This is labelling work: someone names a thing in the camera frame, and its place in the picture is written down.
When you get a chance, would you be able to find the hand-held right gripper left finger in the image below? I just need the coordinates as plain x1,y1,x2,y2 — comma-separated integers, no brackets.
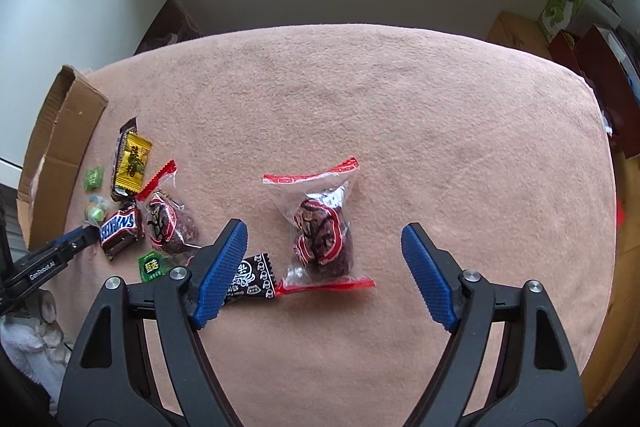
52,218,249,427

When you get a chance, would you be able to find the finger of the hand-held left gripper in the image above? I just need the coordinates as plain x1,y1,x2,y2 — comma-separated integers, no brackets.
30,223,101,262

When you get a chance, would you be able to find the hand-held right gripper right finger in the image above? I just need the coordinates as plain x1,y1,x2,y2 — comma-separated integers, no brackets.
401,222,586,427

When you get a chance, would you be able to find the black white patterned candy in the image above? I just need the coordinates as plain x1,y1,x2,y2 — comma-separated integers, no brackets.
222,251,277,305

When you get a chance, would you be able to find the clear yellow-green candy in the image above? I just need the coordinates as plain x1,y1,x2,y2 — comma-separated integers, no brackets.
82,194,113,227

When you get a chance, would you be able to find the small green packet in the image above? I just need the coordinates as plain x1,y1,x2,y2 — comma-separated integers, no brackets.
137,251,167,283

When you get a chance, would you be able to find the clear bag of dates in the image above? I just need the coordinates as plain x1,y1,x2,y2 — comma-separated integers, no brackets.
262,157,377,298
136,159,203,268

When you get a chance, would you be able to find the yellow candy packet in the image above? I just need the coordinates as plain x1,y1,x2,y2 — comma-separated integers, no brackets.
111,130,153,198

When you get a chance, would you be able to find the cardboard box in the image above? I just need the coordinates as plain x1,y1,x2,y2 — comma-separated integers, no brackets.
487,11,551,58
15,65,110,253

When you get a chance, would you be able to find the person's left hand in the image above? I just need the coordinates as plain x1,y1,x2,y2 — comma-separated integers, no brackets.
0,289,73,383

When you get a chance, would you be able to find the closed cardboard box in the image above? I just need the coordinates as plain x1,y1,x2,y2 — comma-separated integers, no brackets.
487,11,551,58

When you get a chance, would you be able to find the dark red box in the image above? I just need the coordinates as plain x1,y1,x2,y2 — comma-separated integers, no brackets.
547,24,640,158

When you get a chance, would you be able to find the green printed box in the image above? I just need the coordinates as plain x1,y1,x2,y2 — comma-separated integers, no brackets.
537,0,613,42

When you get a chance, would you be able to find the white box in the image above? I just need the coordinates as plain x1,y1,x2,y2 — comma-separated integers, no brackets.
565,0,621,40

